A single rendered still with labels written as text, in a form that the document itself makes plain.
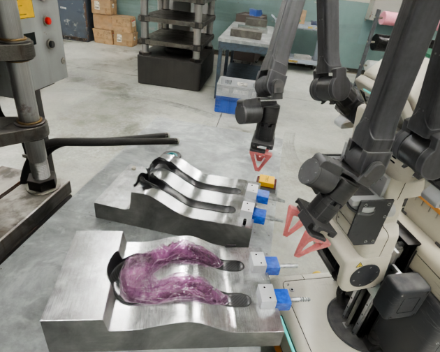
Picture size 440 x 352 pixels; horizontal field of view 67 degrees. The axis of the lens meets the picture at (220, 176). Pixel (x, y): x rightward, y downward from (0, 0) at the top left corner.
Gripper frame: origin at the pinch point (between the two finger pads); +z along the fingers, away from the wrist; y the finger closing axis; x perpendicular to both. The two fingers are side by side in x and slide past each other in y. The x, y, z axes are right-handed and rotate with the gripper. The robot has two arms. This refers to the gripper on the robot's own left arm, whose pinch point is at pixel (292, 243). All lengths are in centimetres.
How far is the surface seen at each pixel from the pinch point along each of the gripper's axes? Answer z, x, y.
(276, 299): 11.9, 1.5, 6.1
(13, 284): 47, -50, -12
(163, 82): 84, 40, -433
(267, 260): 12.0, 4.3, -7.1
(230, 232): 16.1, -1.4, -19.8
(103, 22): 99, -69, -712
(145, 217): 28.1, -22.9, -30.6
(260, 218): 8.7, 4.9, -21.0
